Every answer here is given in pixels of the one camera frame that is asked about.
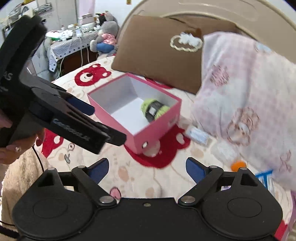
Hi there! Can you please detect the small blue-white tissue pack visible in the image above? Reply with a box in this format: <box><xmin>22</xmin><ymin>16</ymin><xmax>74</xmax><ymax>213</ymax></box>
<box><xmin>185</xmin><ymin>126</ymin><xmax>209</xmax><ymax>146</ymax></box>

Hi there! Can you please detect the person's left hand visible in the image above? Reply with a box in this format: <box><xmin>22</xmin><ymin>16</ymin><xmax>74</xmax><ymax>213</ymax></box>
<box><xmin>0</xmin><ymin>113</ymin><xmax>46</xmax><ymax>165</ymax></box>

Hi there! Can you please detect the orange makeup sponge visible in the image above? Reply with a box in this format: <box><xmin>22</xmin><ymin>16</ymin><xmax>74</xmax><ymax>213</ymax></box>
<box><xmin>230</xmin><ymin>160</ymin><xmax>247</xmax><ymax>172</ymax></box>

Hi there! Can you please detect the clear plastic cotton pack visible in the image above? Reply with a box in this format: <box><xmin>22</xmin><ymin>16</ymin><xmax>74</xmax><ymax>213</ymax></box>
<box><xmin>211</xmin><ymin>141</ymin><xmax>239</xmax><ymax>165</ymax></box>

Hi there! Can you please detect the pink cardboard box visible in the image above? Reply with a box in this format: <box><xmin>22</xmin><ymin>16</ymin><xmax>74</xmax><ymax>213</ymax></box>
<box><xmin>88</xmin><ymin>74</ymin><xmax>182</xmax><ymax>154</ymax></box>

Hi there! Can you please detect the green yarn ball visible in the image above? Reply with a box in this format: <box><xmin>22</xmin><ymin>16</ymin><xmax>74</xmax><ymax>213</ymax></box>
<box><xmin>140</xmin><ymin>99</ymin><xmax>170</xmax><ymax>123</ymax></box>

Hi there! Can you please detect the patterned-cloth side table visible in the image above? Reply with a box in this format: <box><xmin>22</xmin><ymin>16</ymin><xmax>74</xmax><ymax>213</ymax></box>
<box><xmin>48</xmin><ymin>31</ymin><xmax>98</xmax><ymax>72</ymax></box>

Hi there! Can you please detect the blue snack packet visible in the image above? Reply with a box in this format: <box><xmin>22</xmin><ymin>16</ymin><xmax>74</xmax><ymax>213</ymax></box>
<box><xmin>255</xmin><ymin>170</ymin><xmax>275</xmax><ymax>197</ymax></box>

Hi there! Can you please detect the grey plush doll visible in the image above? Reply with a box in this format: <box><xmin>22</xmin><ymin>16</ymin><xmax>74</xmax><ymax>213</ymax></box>
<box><xmin>89</xmin><ymin>11</ymin><xmax>119</xmax><ymax>54</ymax></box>

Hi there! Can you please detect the black-haired plush doll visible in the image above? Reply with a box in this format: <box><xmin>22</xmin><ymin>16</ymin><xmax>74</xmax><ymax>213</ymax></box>
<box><xmin>94</xmin><ymin>13</ymin><xmax>106</xmax><ymax>26</ymax></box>

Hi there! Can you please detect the pink checkered pillow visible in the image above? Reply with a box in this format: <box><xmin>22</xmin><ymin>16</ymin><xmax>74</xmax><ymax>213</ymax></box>
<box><xmin>192</xmin><ymin>32</ymin><xmax>295</xmax><ymax>190</ymax></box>

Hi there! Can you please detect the white shelf cabinet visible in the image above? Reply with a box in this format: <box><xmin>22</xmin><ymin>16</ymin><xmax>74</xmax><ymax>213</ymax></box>
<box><xmin>1</xmin><ymin>0</ymin><xmax>79</xmax><ymax>77</ymax></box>

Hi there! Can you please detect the brown cloud pillow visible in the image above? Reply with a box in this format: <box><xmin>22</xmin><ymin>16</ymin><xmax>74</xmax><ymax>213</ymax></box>
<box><xmin>111</xmin><ymin>15</ymin><xmax>202</xmax><ymax>94</ymax></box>

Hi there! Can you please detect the beige bed headboard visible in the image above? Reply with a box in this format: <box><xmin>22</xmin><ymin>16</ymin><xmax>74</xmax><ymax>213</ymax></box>
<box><xmin>117</xmin><ymin>1</ymin><xmax>295</xmax><ymax>62</ymax></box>

